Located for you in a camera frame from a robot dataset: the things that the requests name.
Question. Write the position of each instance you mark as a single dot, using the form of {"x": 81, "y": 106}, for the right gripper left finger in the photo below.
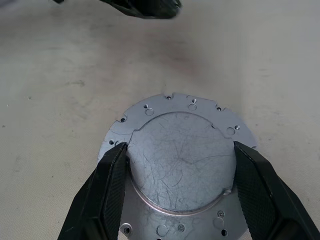
{"x": 100, "y": 200}

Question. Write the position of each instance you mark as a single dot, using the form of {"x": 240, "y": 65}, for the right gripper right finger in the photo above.
{"x": 265, "y": 200}

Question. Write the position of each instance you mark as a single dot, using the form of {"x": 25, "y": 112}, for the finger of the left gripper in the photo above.
{"x": 150, "y": 8}

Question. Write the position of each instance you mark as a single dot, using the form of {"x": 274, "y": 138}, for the small motor rotor disc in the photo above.
{"x": 180, "y": 155}

